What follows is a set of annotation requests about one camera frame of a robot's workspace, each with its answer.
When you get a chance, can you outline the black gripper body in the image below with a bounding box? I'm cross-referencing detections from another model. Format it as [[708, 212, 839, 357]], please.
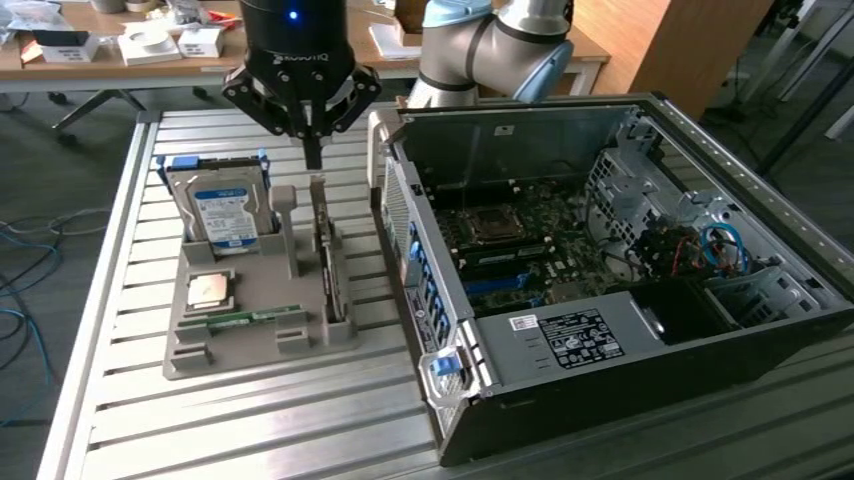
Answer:
[[237, 0, 357, 105]]

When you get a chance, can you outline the graphics card with metal bracket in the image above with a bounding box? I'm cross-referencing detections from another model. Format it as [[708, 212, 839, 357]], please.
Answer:
[[306, 172, 353, 324]]

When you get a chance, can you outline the wooden desk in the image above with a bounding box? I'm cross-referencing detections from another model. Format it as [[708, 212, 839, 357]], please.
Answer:
[[0, 0, 612, 109]]

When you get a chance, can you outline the white paper sheet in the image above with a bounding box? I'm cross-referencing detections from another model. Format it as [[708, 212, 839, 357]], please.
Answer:
[[368, 22, 422, 60]]

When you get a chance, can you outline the small white box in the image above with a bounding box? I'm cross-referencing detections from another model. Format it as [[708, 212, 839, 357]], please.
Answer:
[[176, 27, 226, 59]]

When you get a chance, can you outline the cardboard box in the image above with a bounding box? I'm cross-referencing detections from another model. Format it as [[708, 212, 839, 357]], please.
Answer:
[[392, 0, 428, 35]]

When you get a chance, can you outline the white box with tape roll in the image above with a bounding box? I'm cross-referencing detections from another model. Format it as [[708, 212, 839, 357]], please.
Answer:
[[117, 23, 184, 67]]

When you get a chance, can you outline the hard disk in blue carrier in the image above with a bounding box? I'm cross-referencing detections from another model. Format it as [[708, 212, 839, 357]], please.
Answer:
[[157, 148, 280, 251]]

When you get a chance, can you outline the rear fan grille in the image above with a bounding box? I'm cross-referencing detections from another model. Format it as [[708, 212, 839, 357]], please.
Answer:
[[381, 156, 429, 282]]

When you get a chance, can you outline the white box with black top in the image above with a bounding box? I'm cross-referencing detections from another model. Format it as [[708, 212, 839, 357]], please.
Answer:
[[30, 29, 101, 64]]

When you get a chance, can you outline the CPU socket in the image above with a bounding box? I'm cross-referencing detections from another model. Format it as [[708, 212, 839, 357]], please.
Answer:
[[461, 203, 529, 242]]

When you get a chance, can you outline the dark installed RAM stick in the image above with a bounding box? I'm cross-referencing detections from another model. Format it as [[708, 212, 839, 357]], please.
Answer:
[[456, 242, 546, 266]]

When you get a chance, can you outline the CPU chip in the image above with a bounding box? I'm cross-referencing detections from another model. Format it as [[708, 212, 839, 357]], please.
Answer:
[[184, 272, 233, 310]]

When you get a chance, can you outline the blue expansion slot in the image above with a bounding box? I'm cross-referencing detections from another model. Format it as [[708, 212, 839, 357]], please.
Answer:
[[464, 276, 533, 297]]

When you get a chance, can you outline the green RAM stick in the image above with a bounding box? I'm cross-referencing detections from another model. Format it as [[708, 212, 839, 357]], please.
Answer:
[[176, 304, 302, 332]]

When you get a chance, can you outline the perforated silver disk bay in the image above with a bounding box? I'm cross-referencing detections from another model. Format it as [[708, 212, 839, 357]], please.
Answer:
[[584, 144, 692, 254]]

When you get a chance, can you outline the green motherboard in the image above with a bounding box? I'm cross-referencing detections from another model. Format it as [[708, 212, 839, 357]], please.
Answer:
[[430, 192, 635, 309]]

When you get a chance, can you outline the wooden cabinet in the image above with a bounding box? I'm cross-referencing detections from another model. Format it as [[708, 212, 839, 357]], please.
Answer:
[[571, 0, 776, 121]]

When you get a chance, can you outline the grey parts rack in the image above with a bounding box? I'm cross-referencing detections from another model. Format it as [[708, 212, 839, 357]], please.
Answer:
[[161, 184, 365, 381]]

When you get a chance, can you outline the blue case latch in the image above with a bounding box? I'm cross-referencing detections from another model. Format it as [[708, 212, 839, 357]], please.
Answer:
[[429, 351, 469, 377]]

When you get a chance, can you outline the grey power supply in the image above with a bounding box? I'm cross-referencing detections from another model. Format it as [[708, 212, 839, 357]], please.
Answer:
[[473, 292, 668, 387]]

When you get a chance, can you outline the black fan shroud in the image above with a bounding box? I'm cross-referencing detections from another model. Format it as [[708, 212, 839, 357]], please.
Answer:
[[628, 278, 743, 347]]

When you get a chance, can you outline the open black PC case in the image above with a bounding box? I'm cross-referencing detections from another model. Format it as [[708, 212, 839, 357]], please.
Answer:
[[365, 91, 854, 469]]

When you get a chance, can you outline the small silver disk bay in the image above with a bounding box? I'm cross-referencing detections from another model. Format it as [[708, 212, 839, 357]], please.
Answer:
[[704, 266, 823, 329]]

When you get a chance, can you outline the black desk leg frame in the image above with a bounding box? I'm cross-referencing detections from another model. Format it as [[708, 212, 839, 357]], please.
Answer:
[[50, 89, 149, 146]]

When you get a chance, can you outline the white floor cable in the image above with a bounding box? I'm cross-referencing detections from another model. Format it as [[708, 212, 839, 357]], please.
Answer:
[[0, 207, 111, 236]]

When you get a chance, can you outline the red wire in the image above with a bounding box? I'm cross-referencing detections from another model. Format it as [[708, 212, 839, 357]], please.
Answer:
[[668, 233, 696, 275]]

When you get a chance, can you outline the blue wire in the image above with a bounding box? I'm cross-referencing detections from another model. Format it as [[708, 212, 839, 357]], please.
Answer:
[[697, 221, 753, 277]]

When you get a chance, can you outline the blue floor cable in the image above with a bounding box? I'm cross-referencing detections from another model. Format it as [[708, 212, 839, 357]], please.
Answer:
[[0, 219, 62, 429]]

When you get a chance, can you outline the black metal post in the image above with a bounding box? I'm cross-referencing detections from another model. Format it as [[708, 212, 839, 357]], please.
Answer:
[[757, 49, 854, 174]]

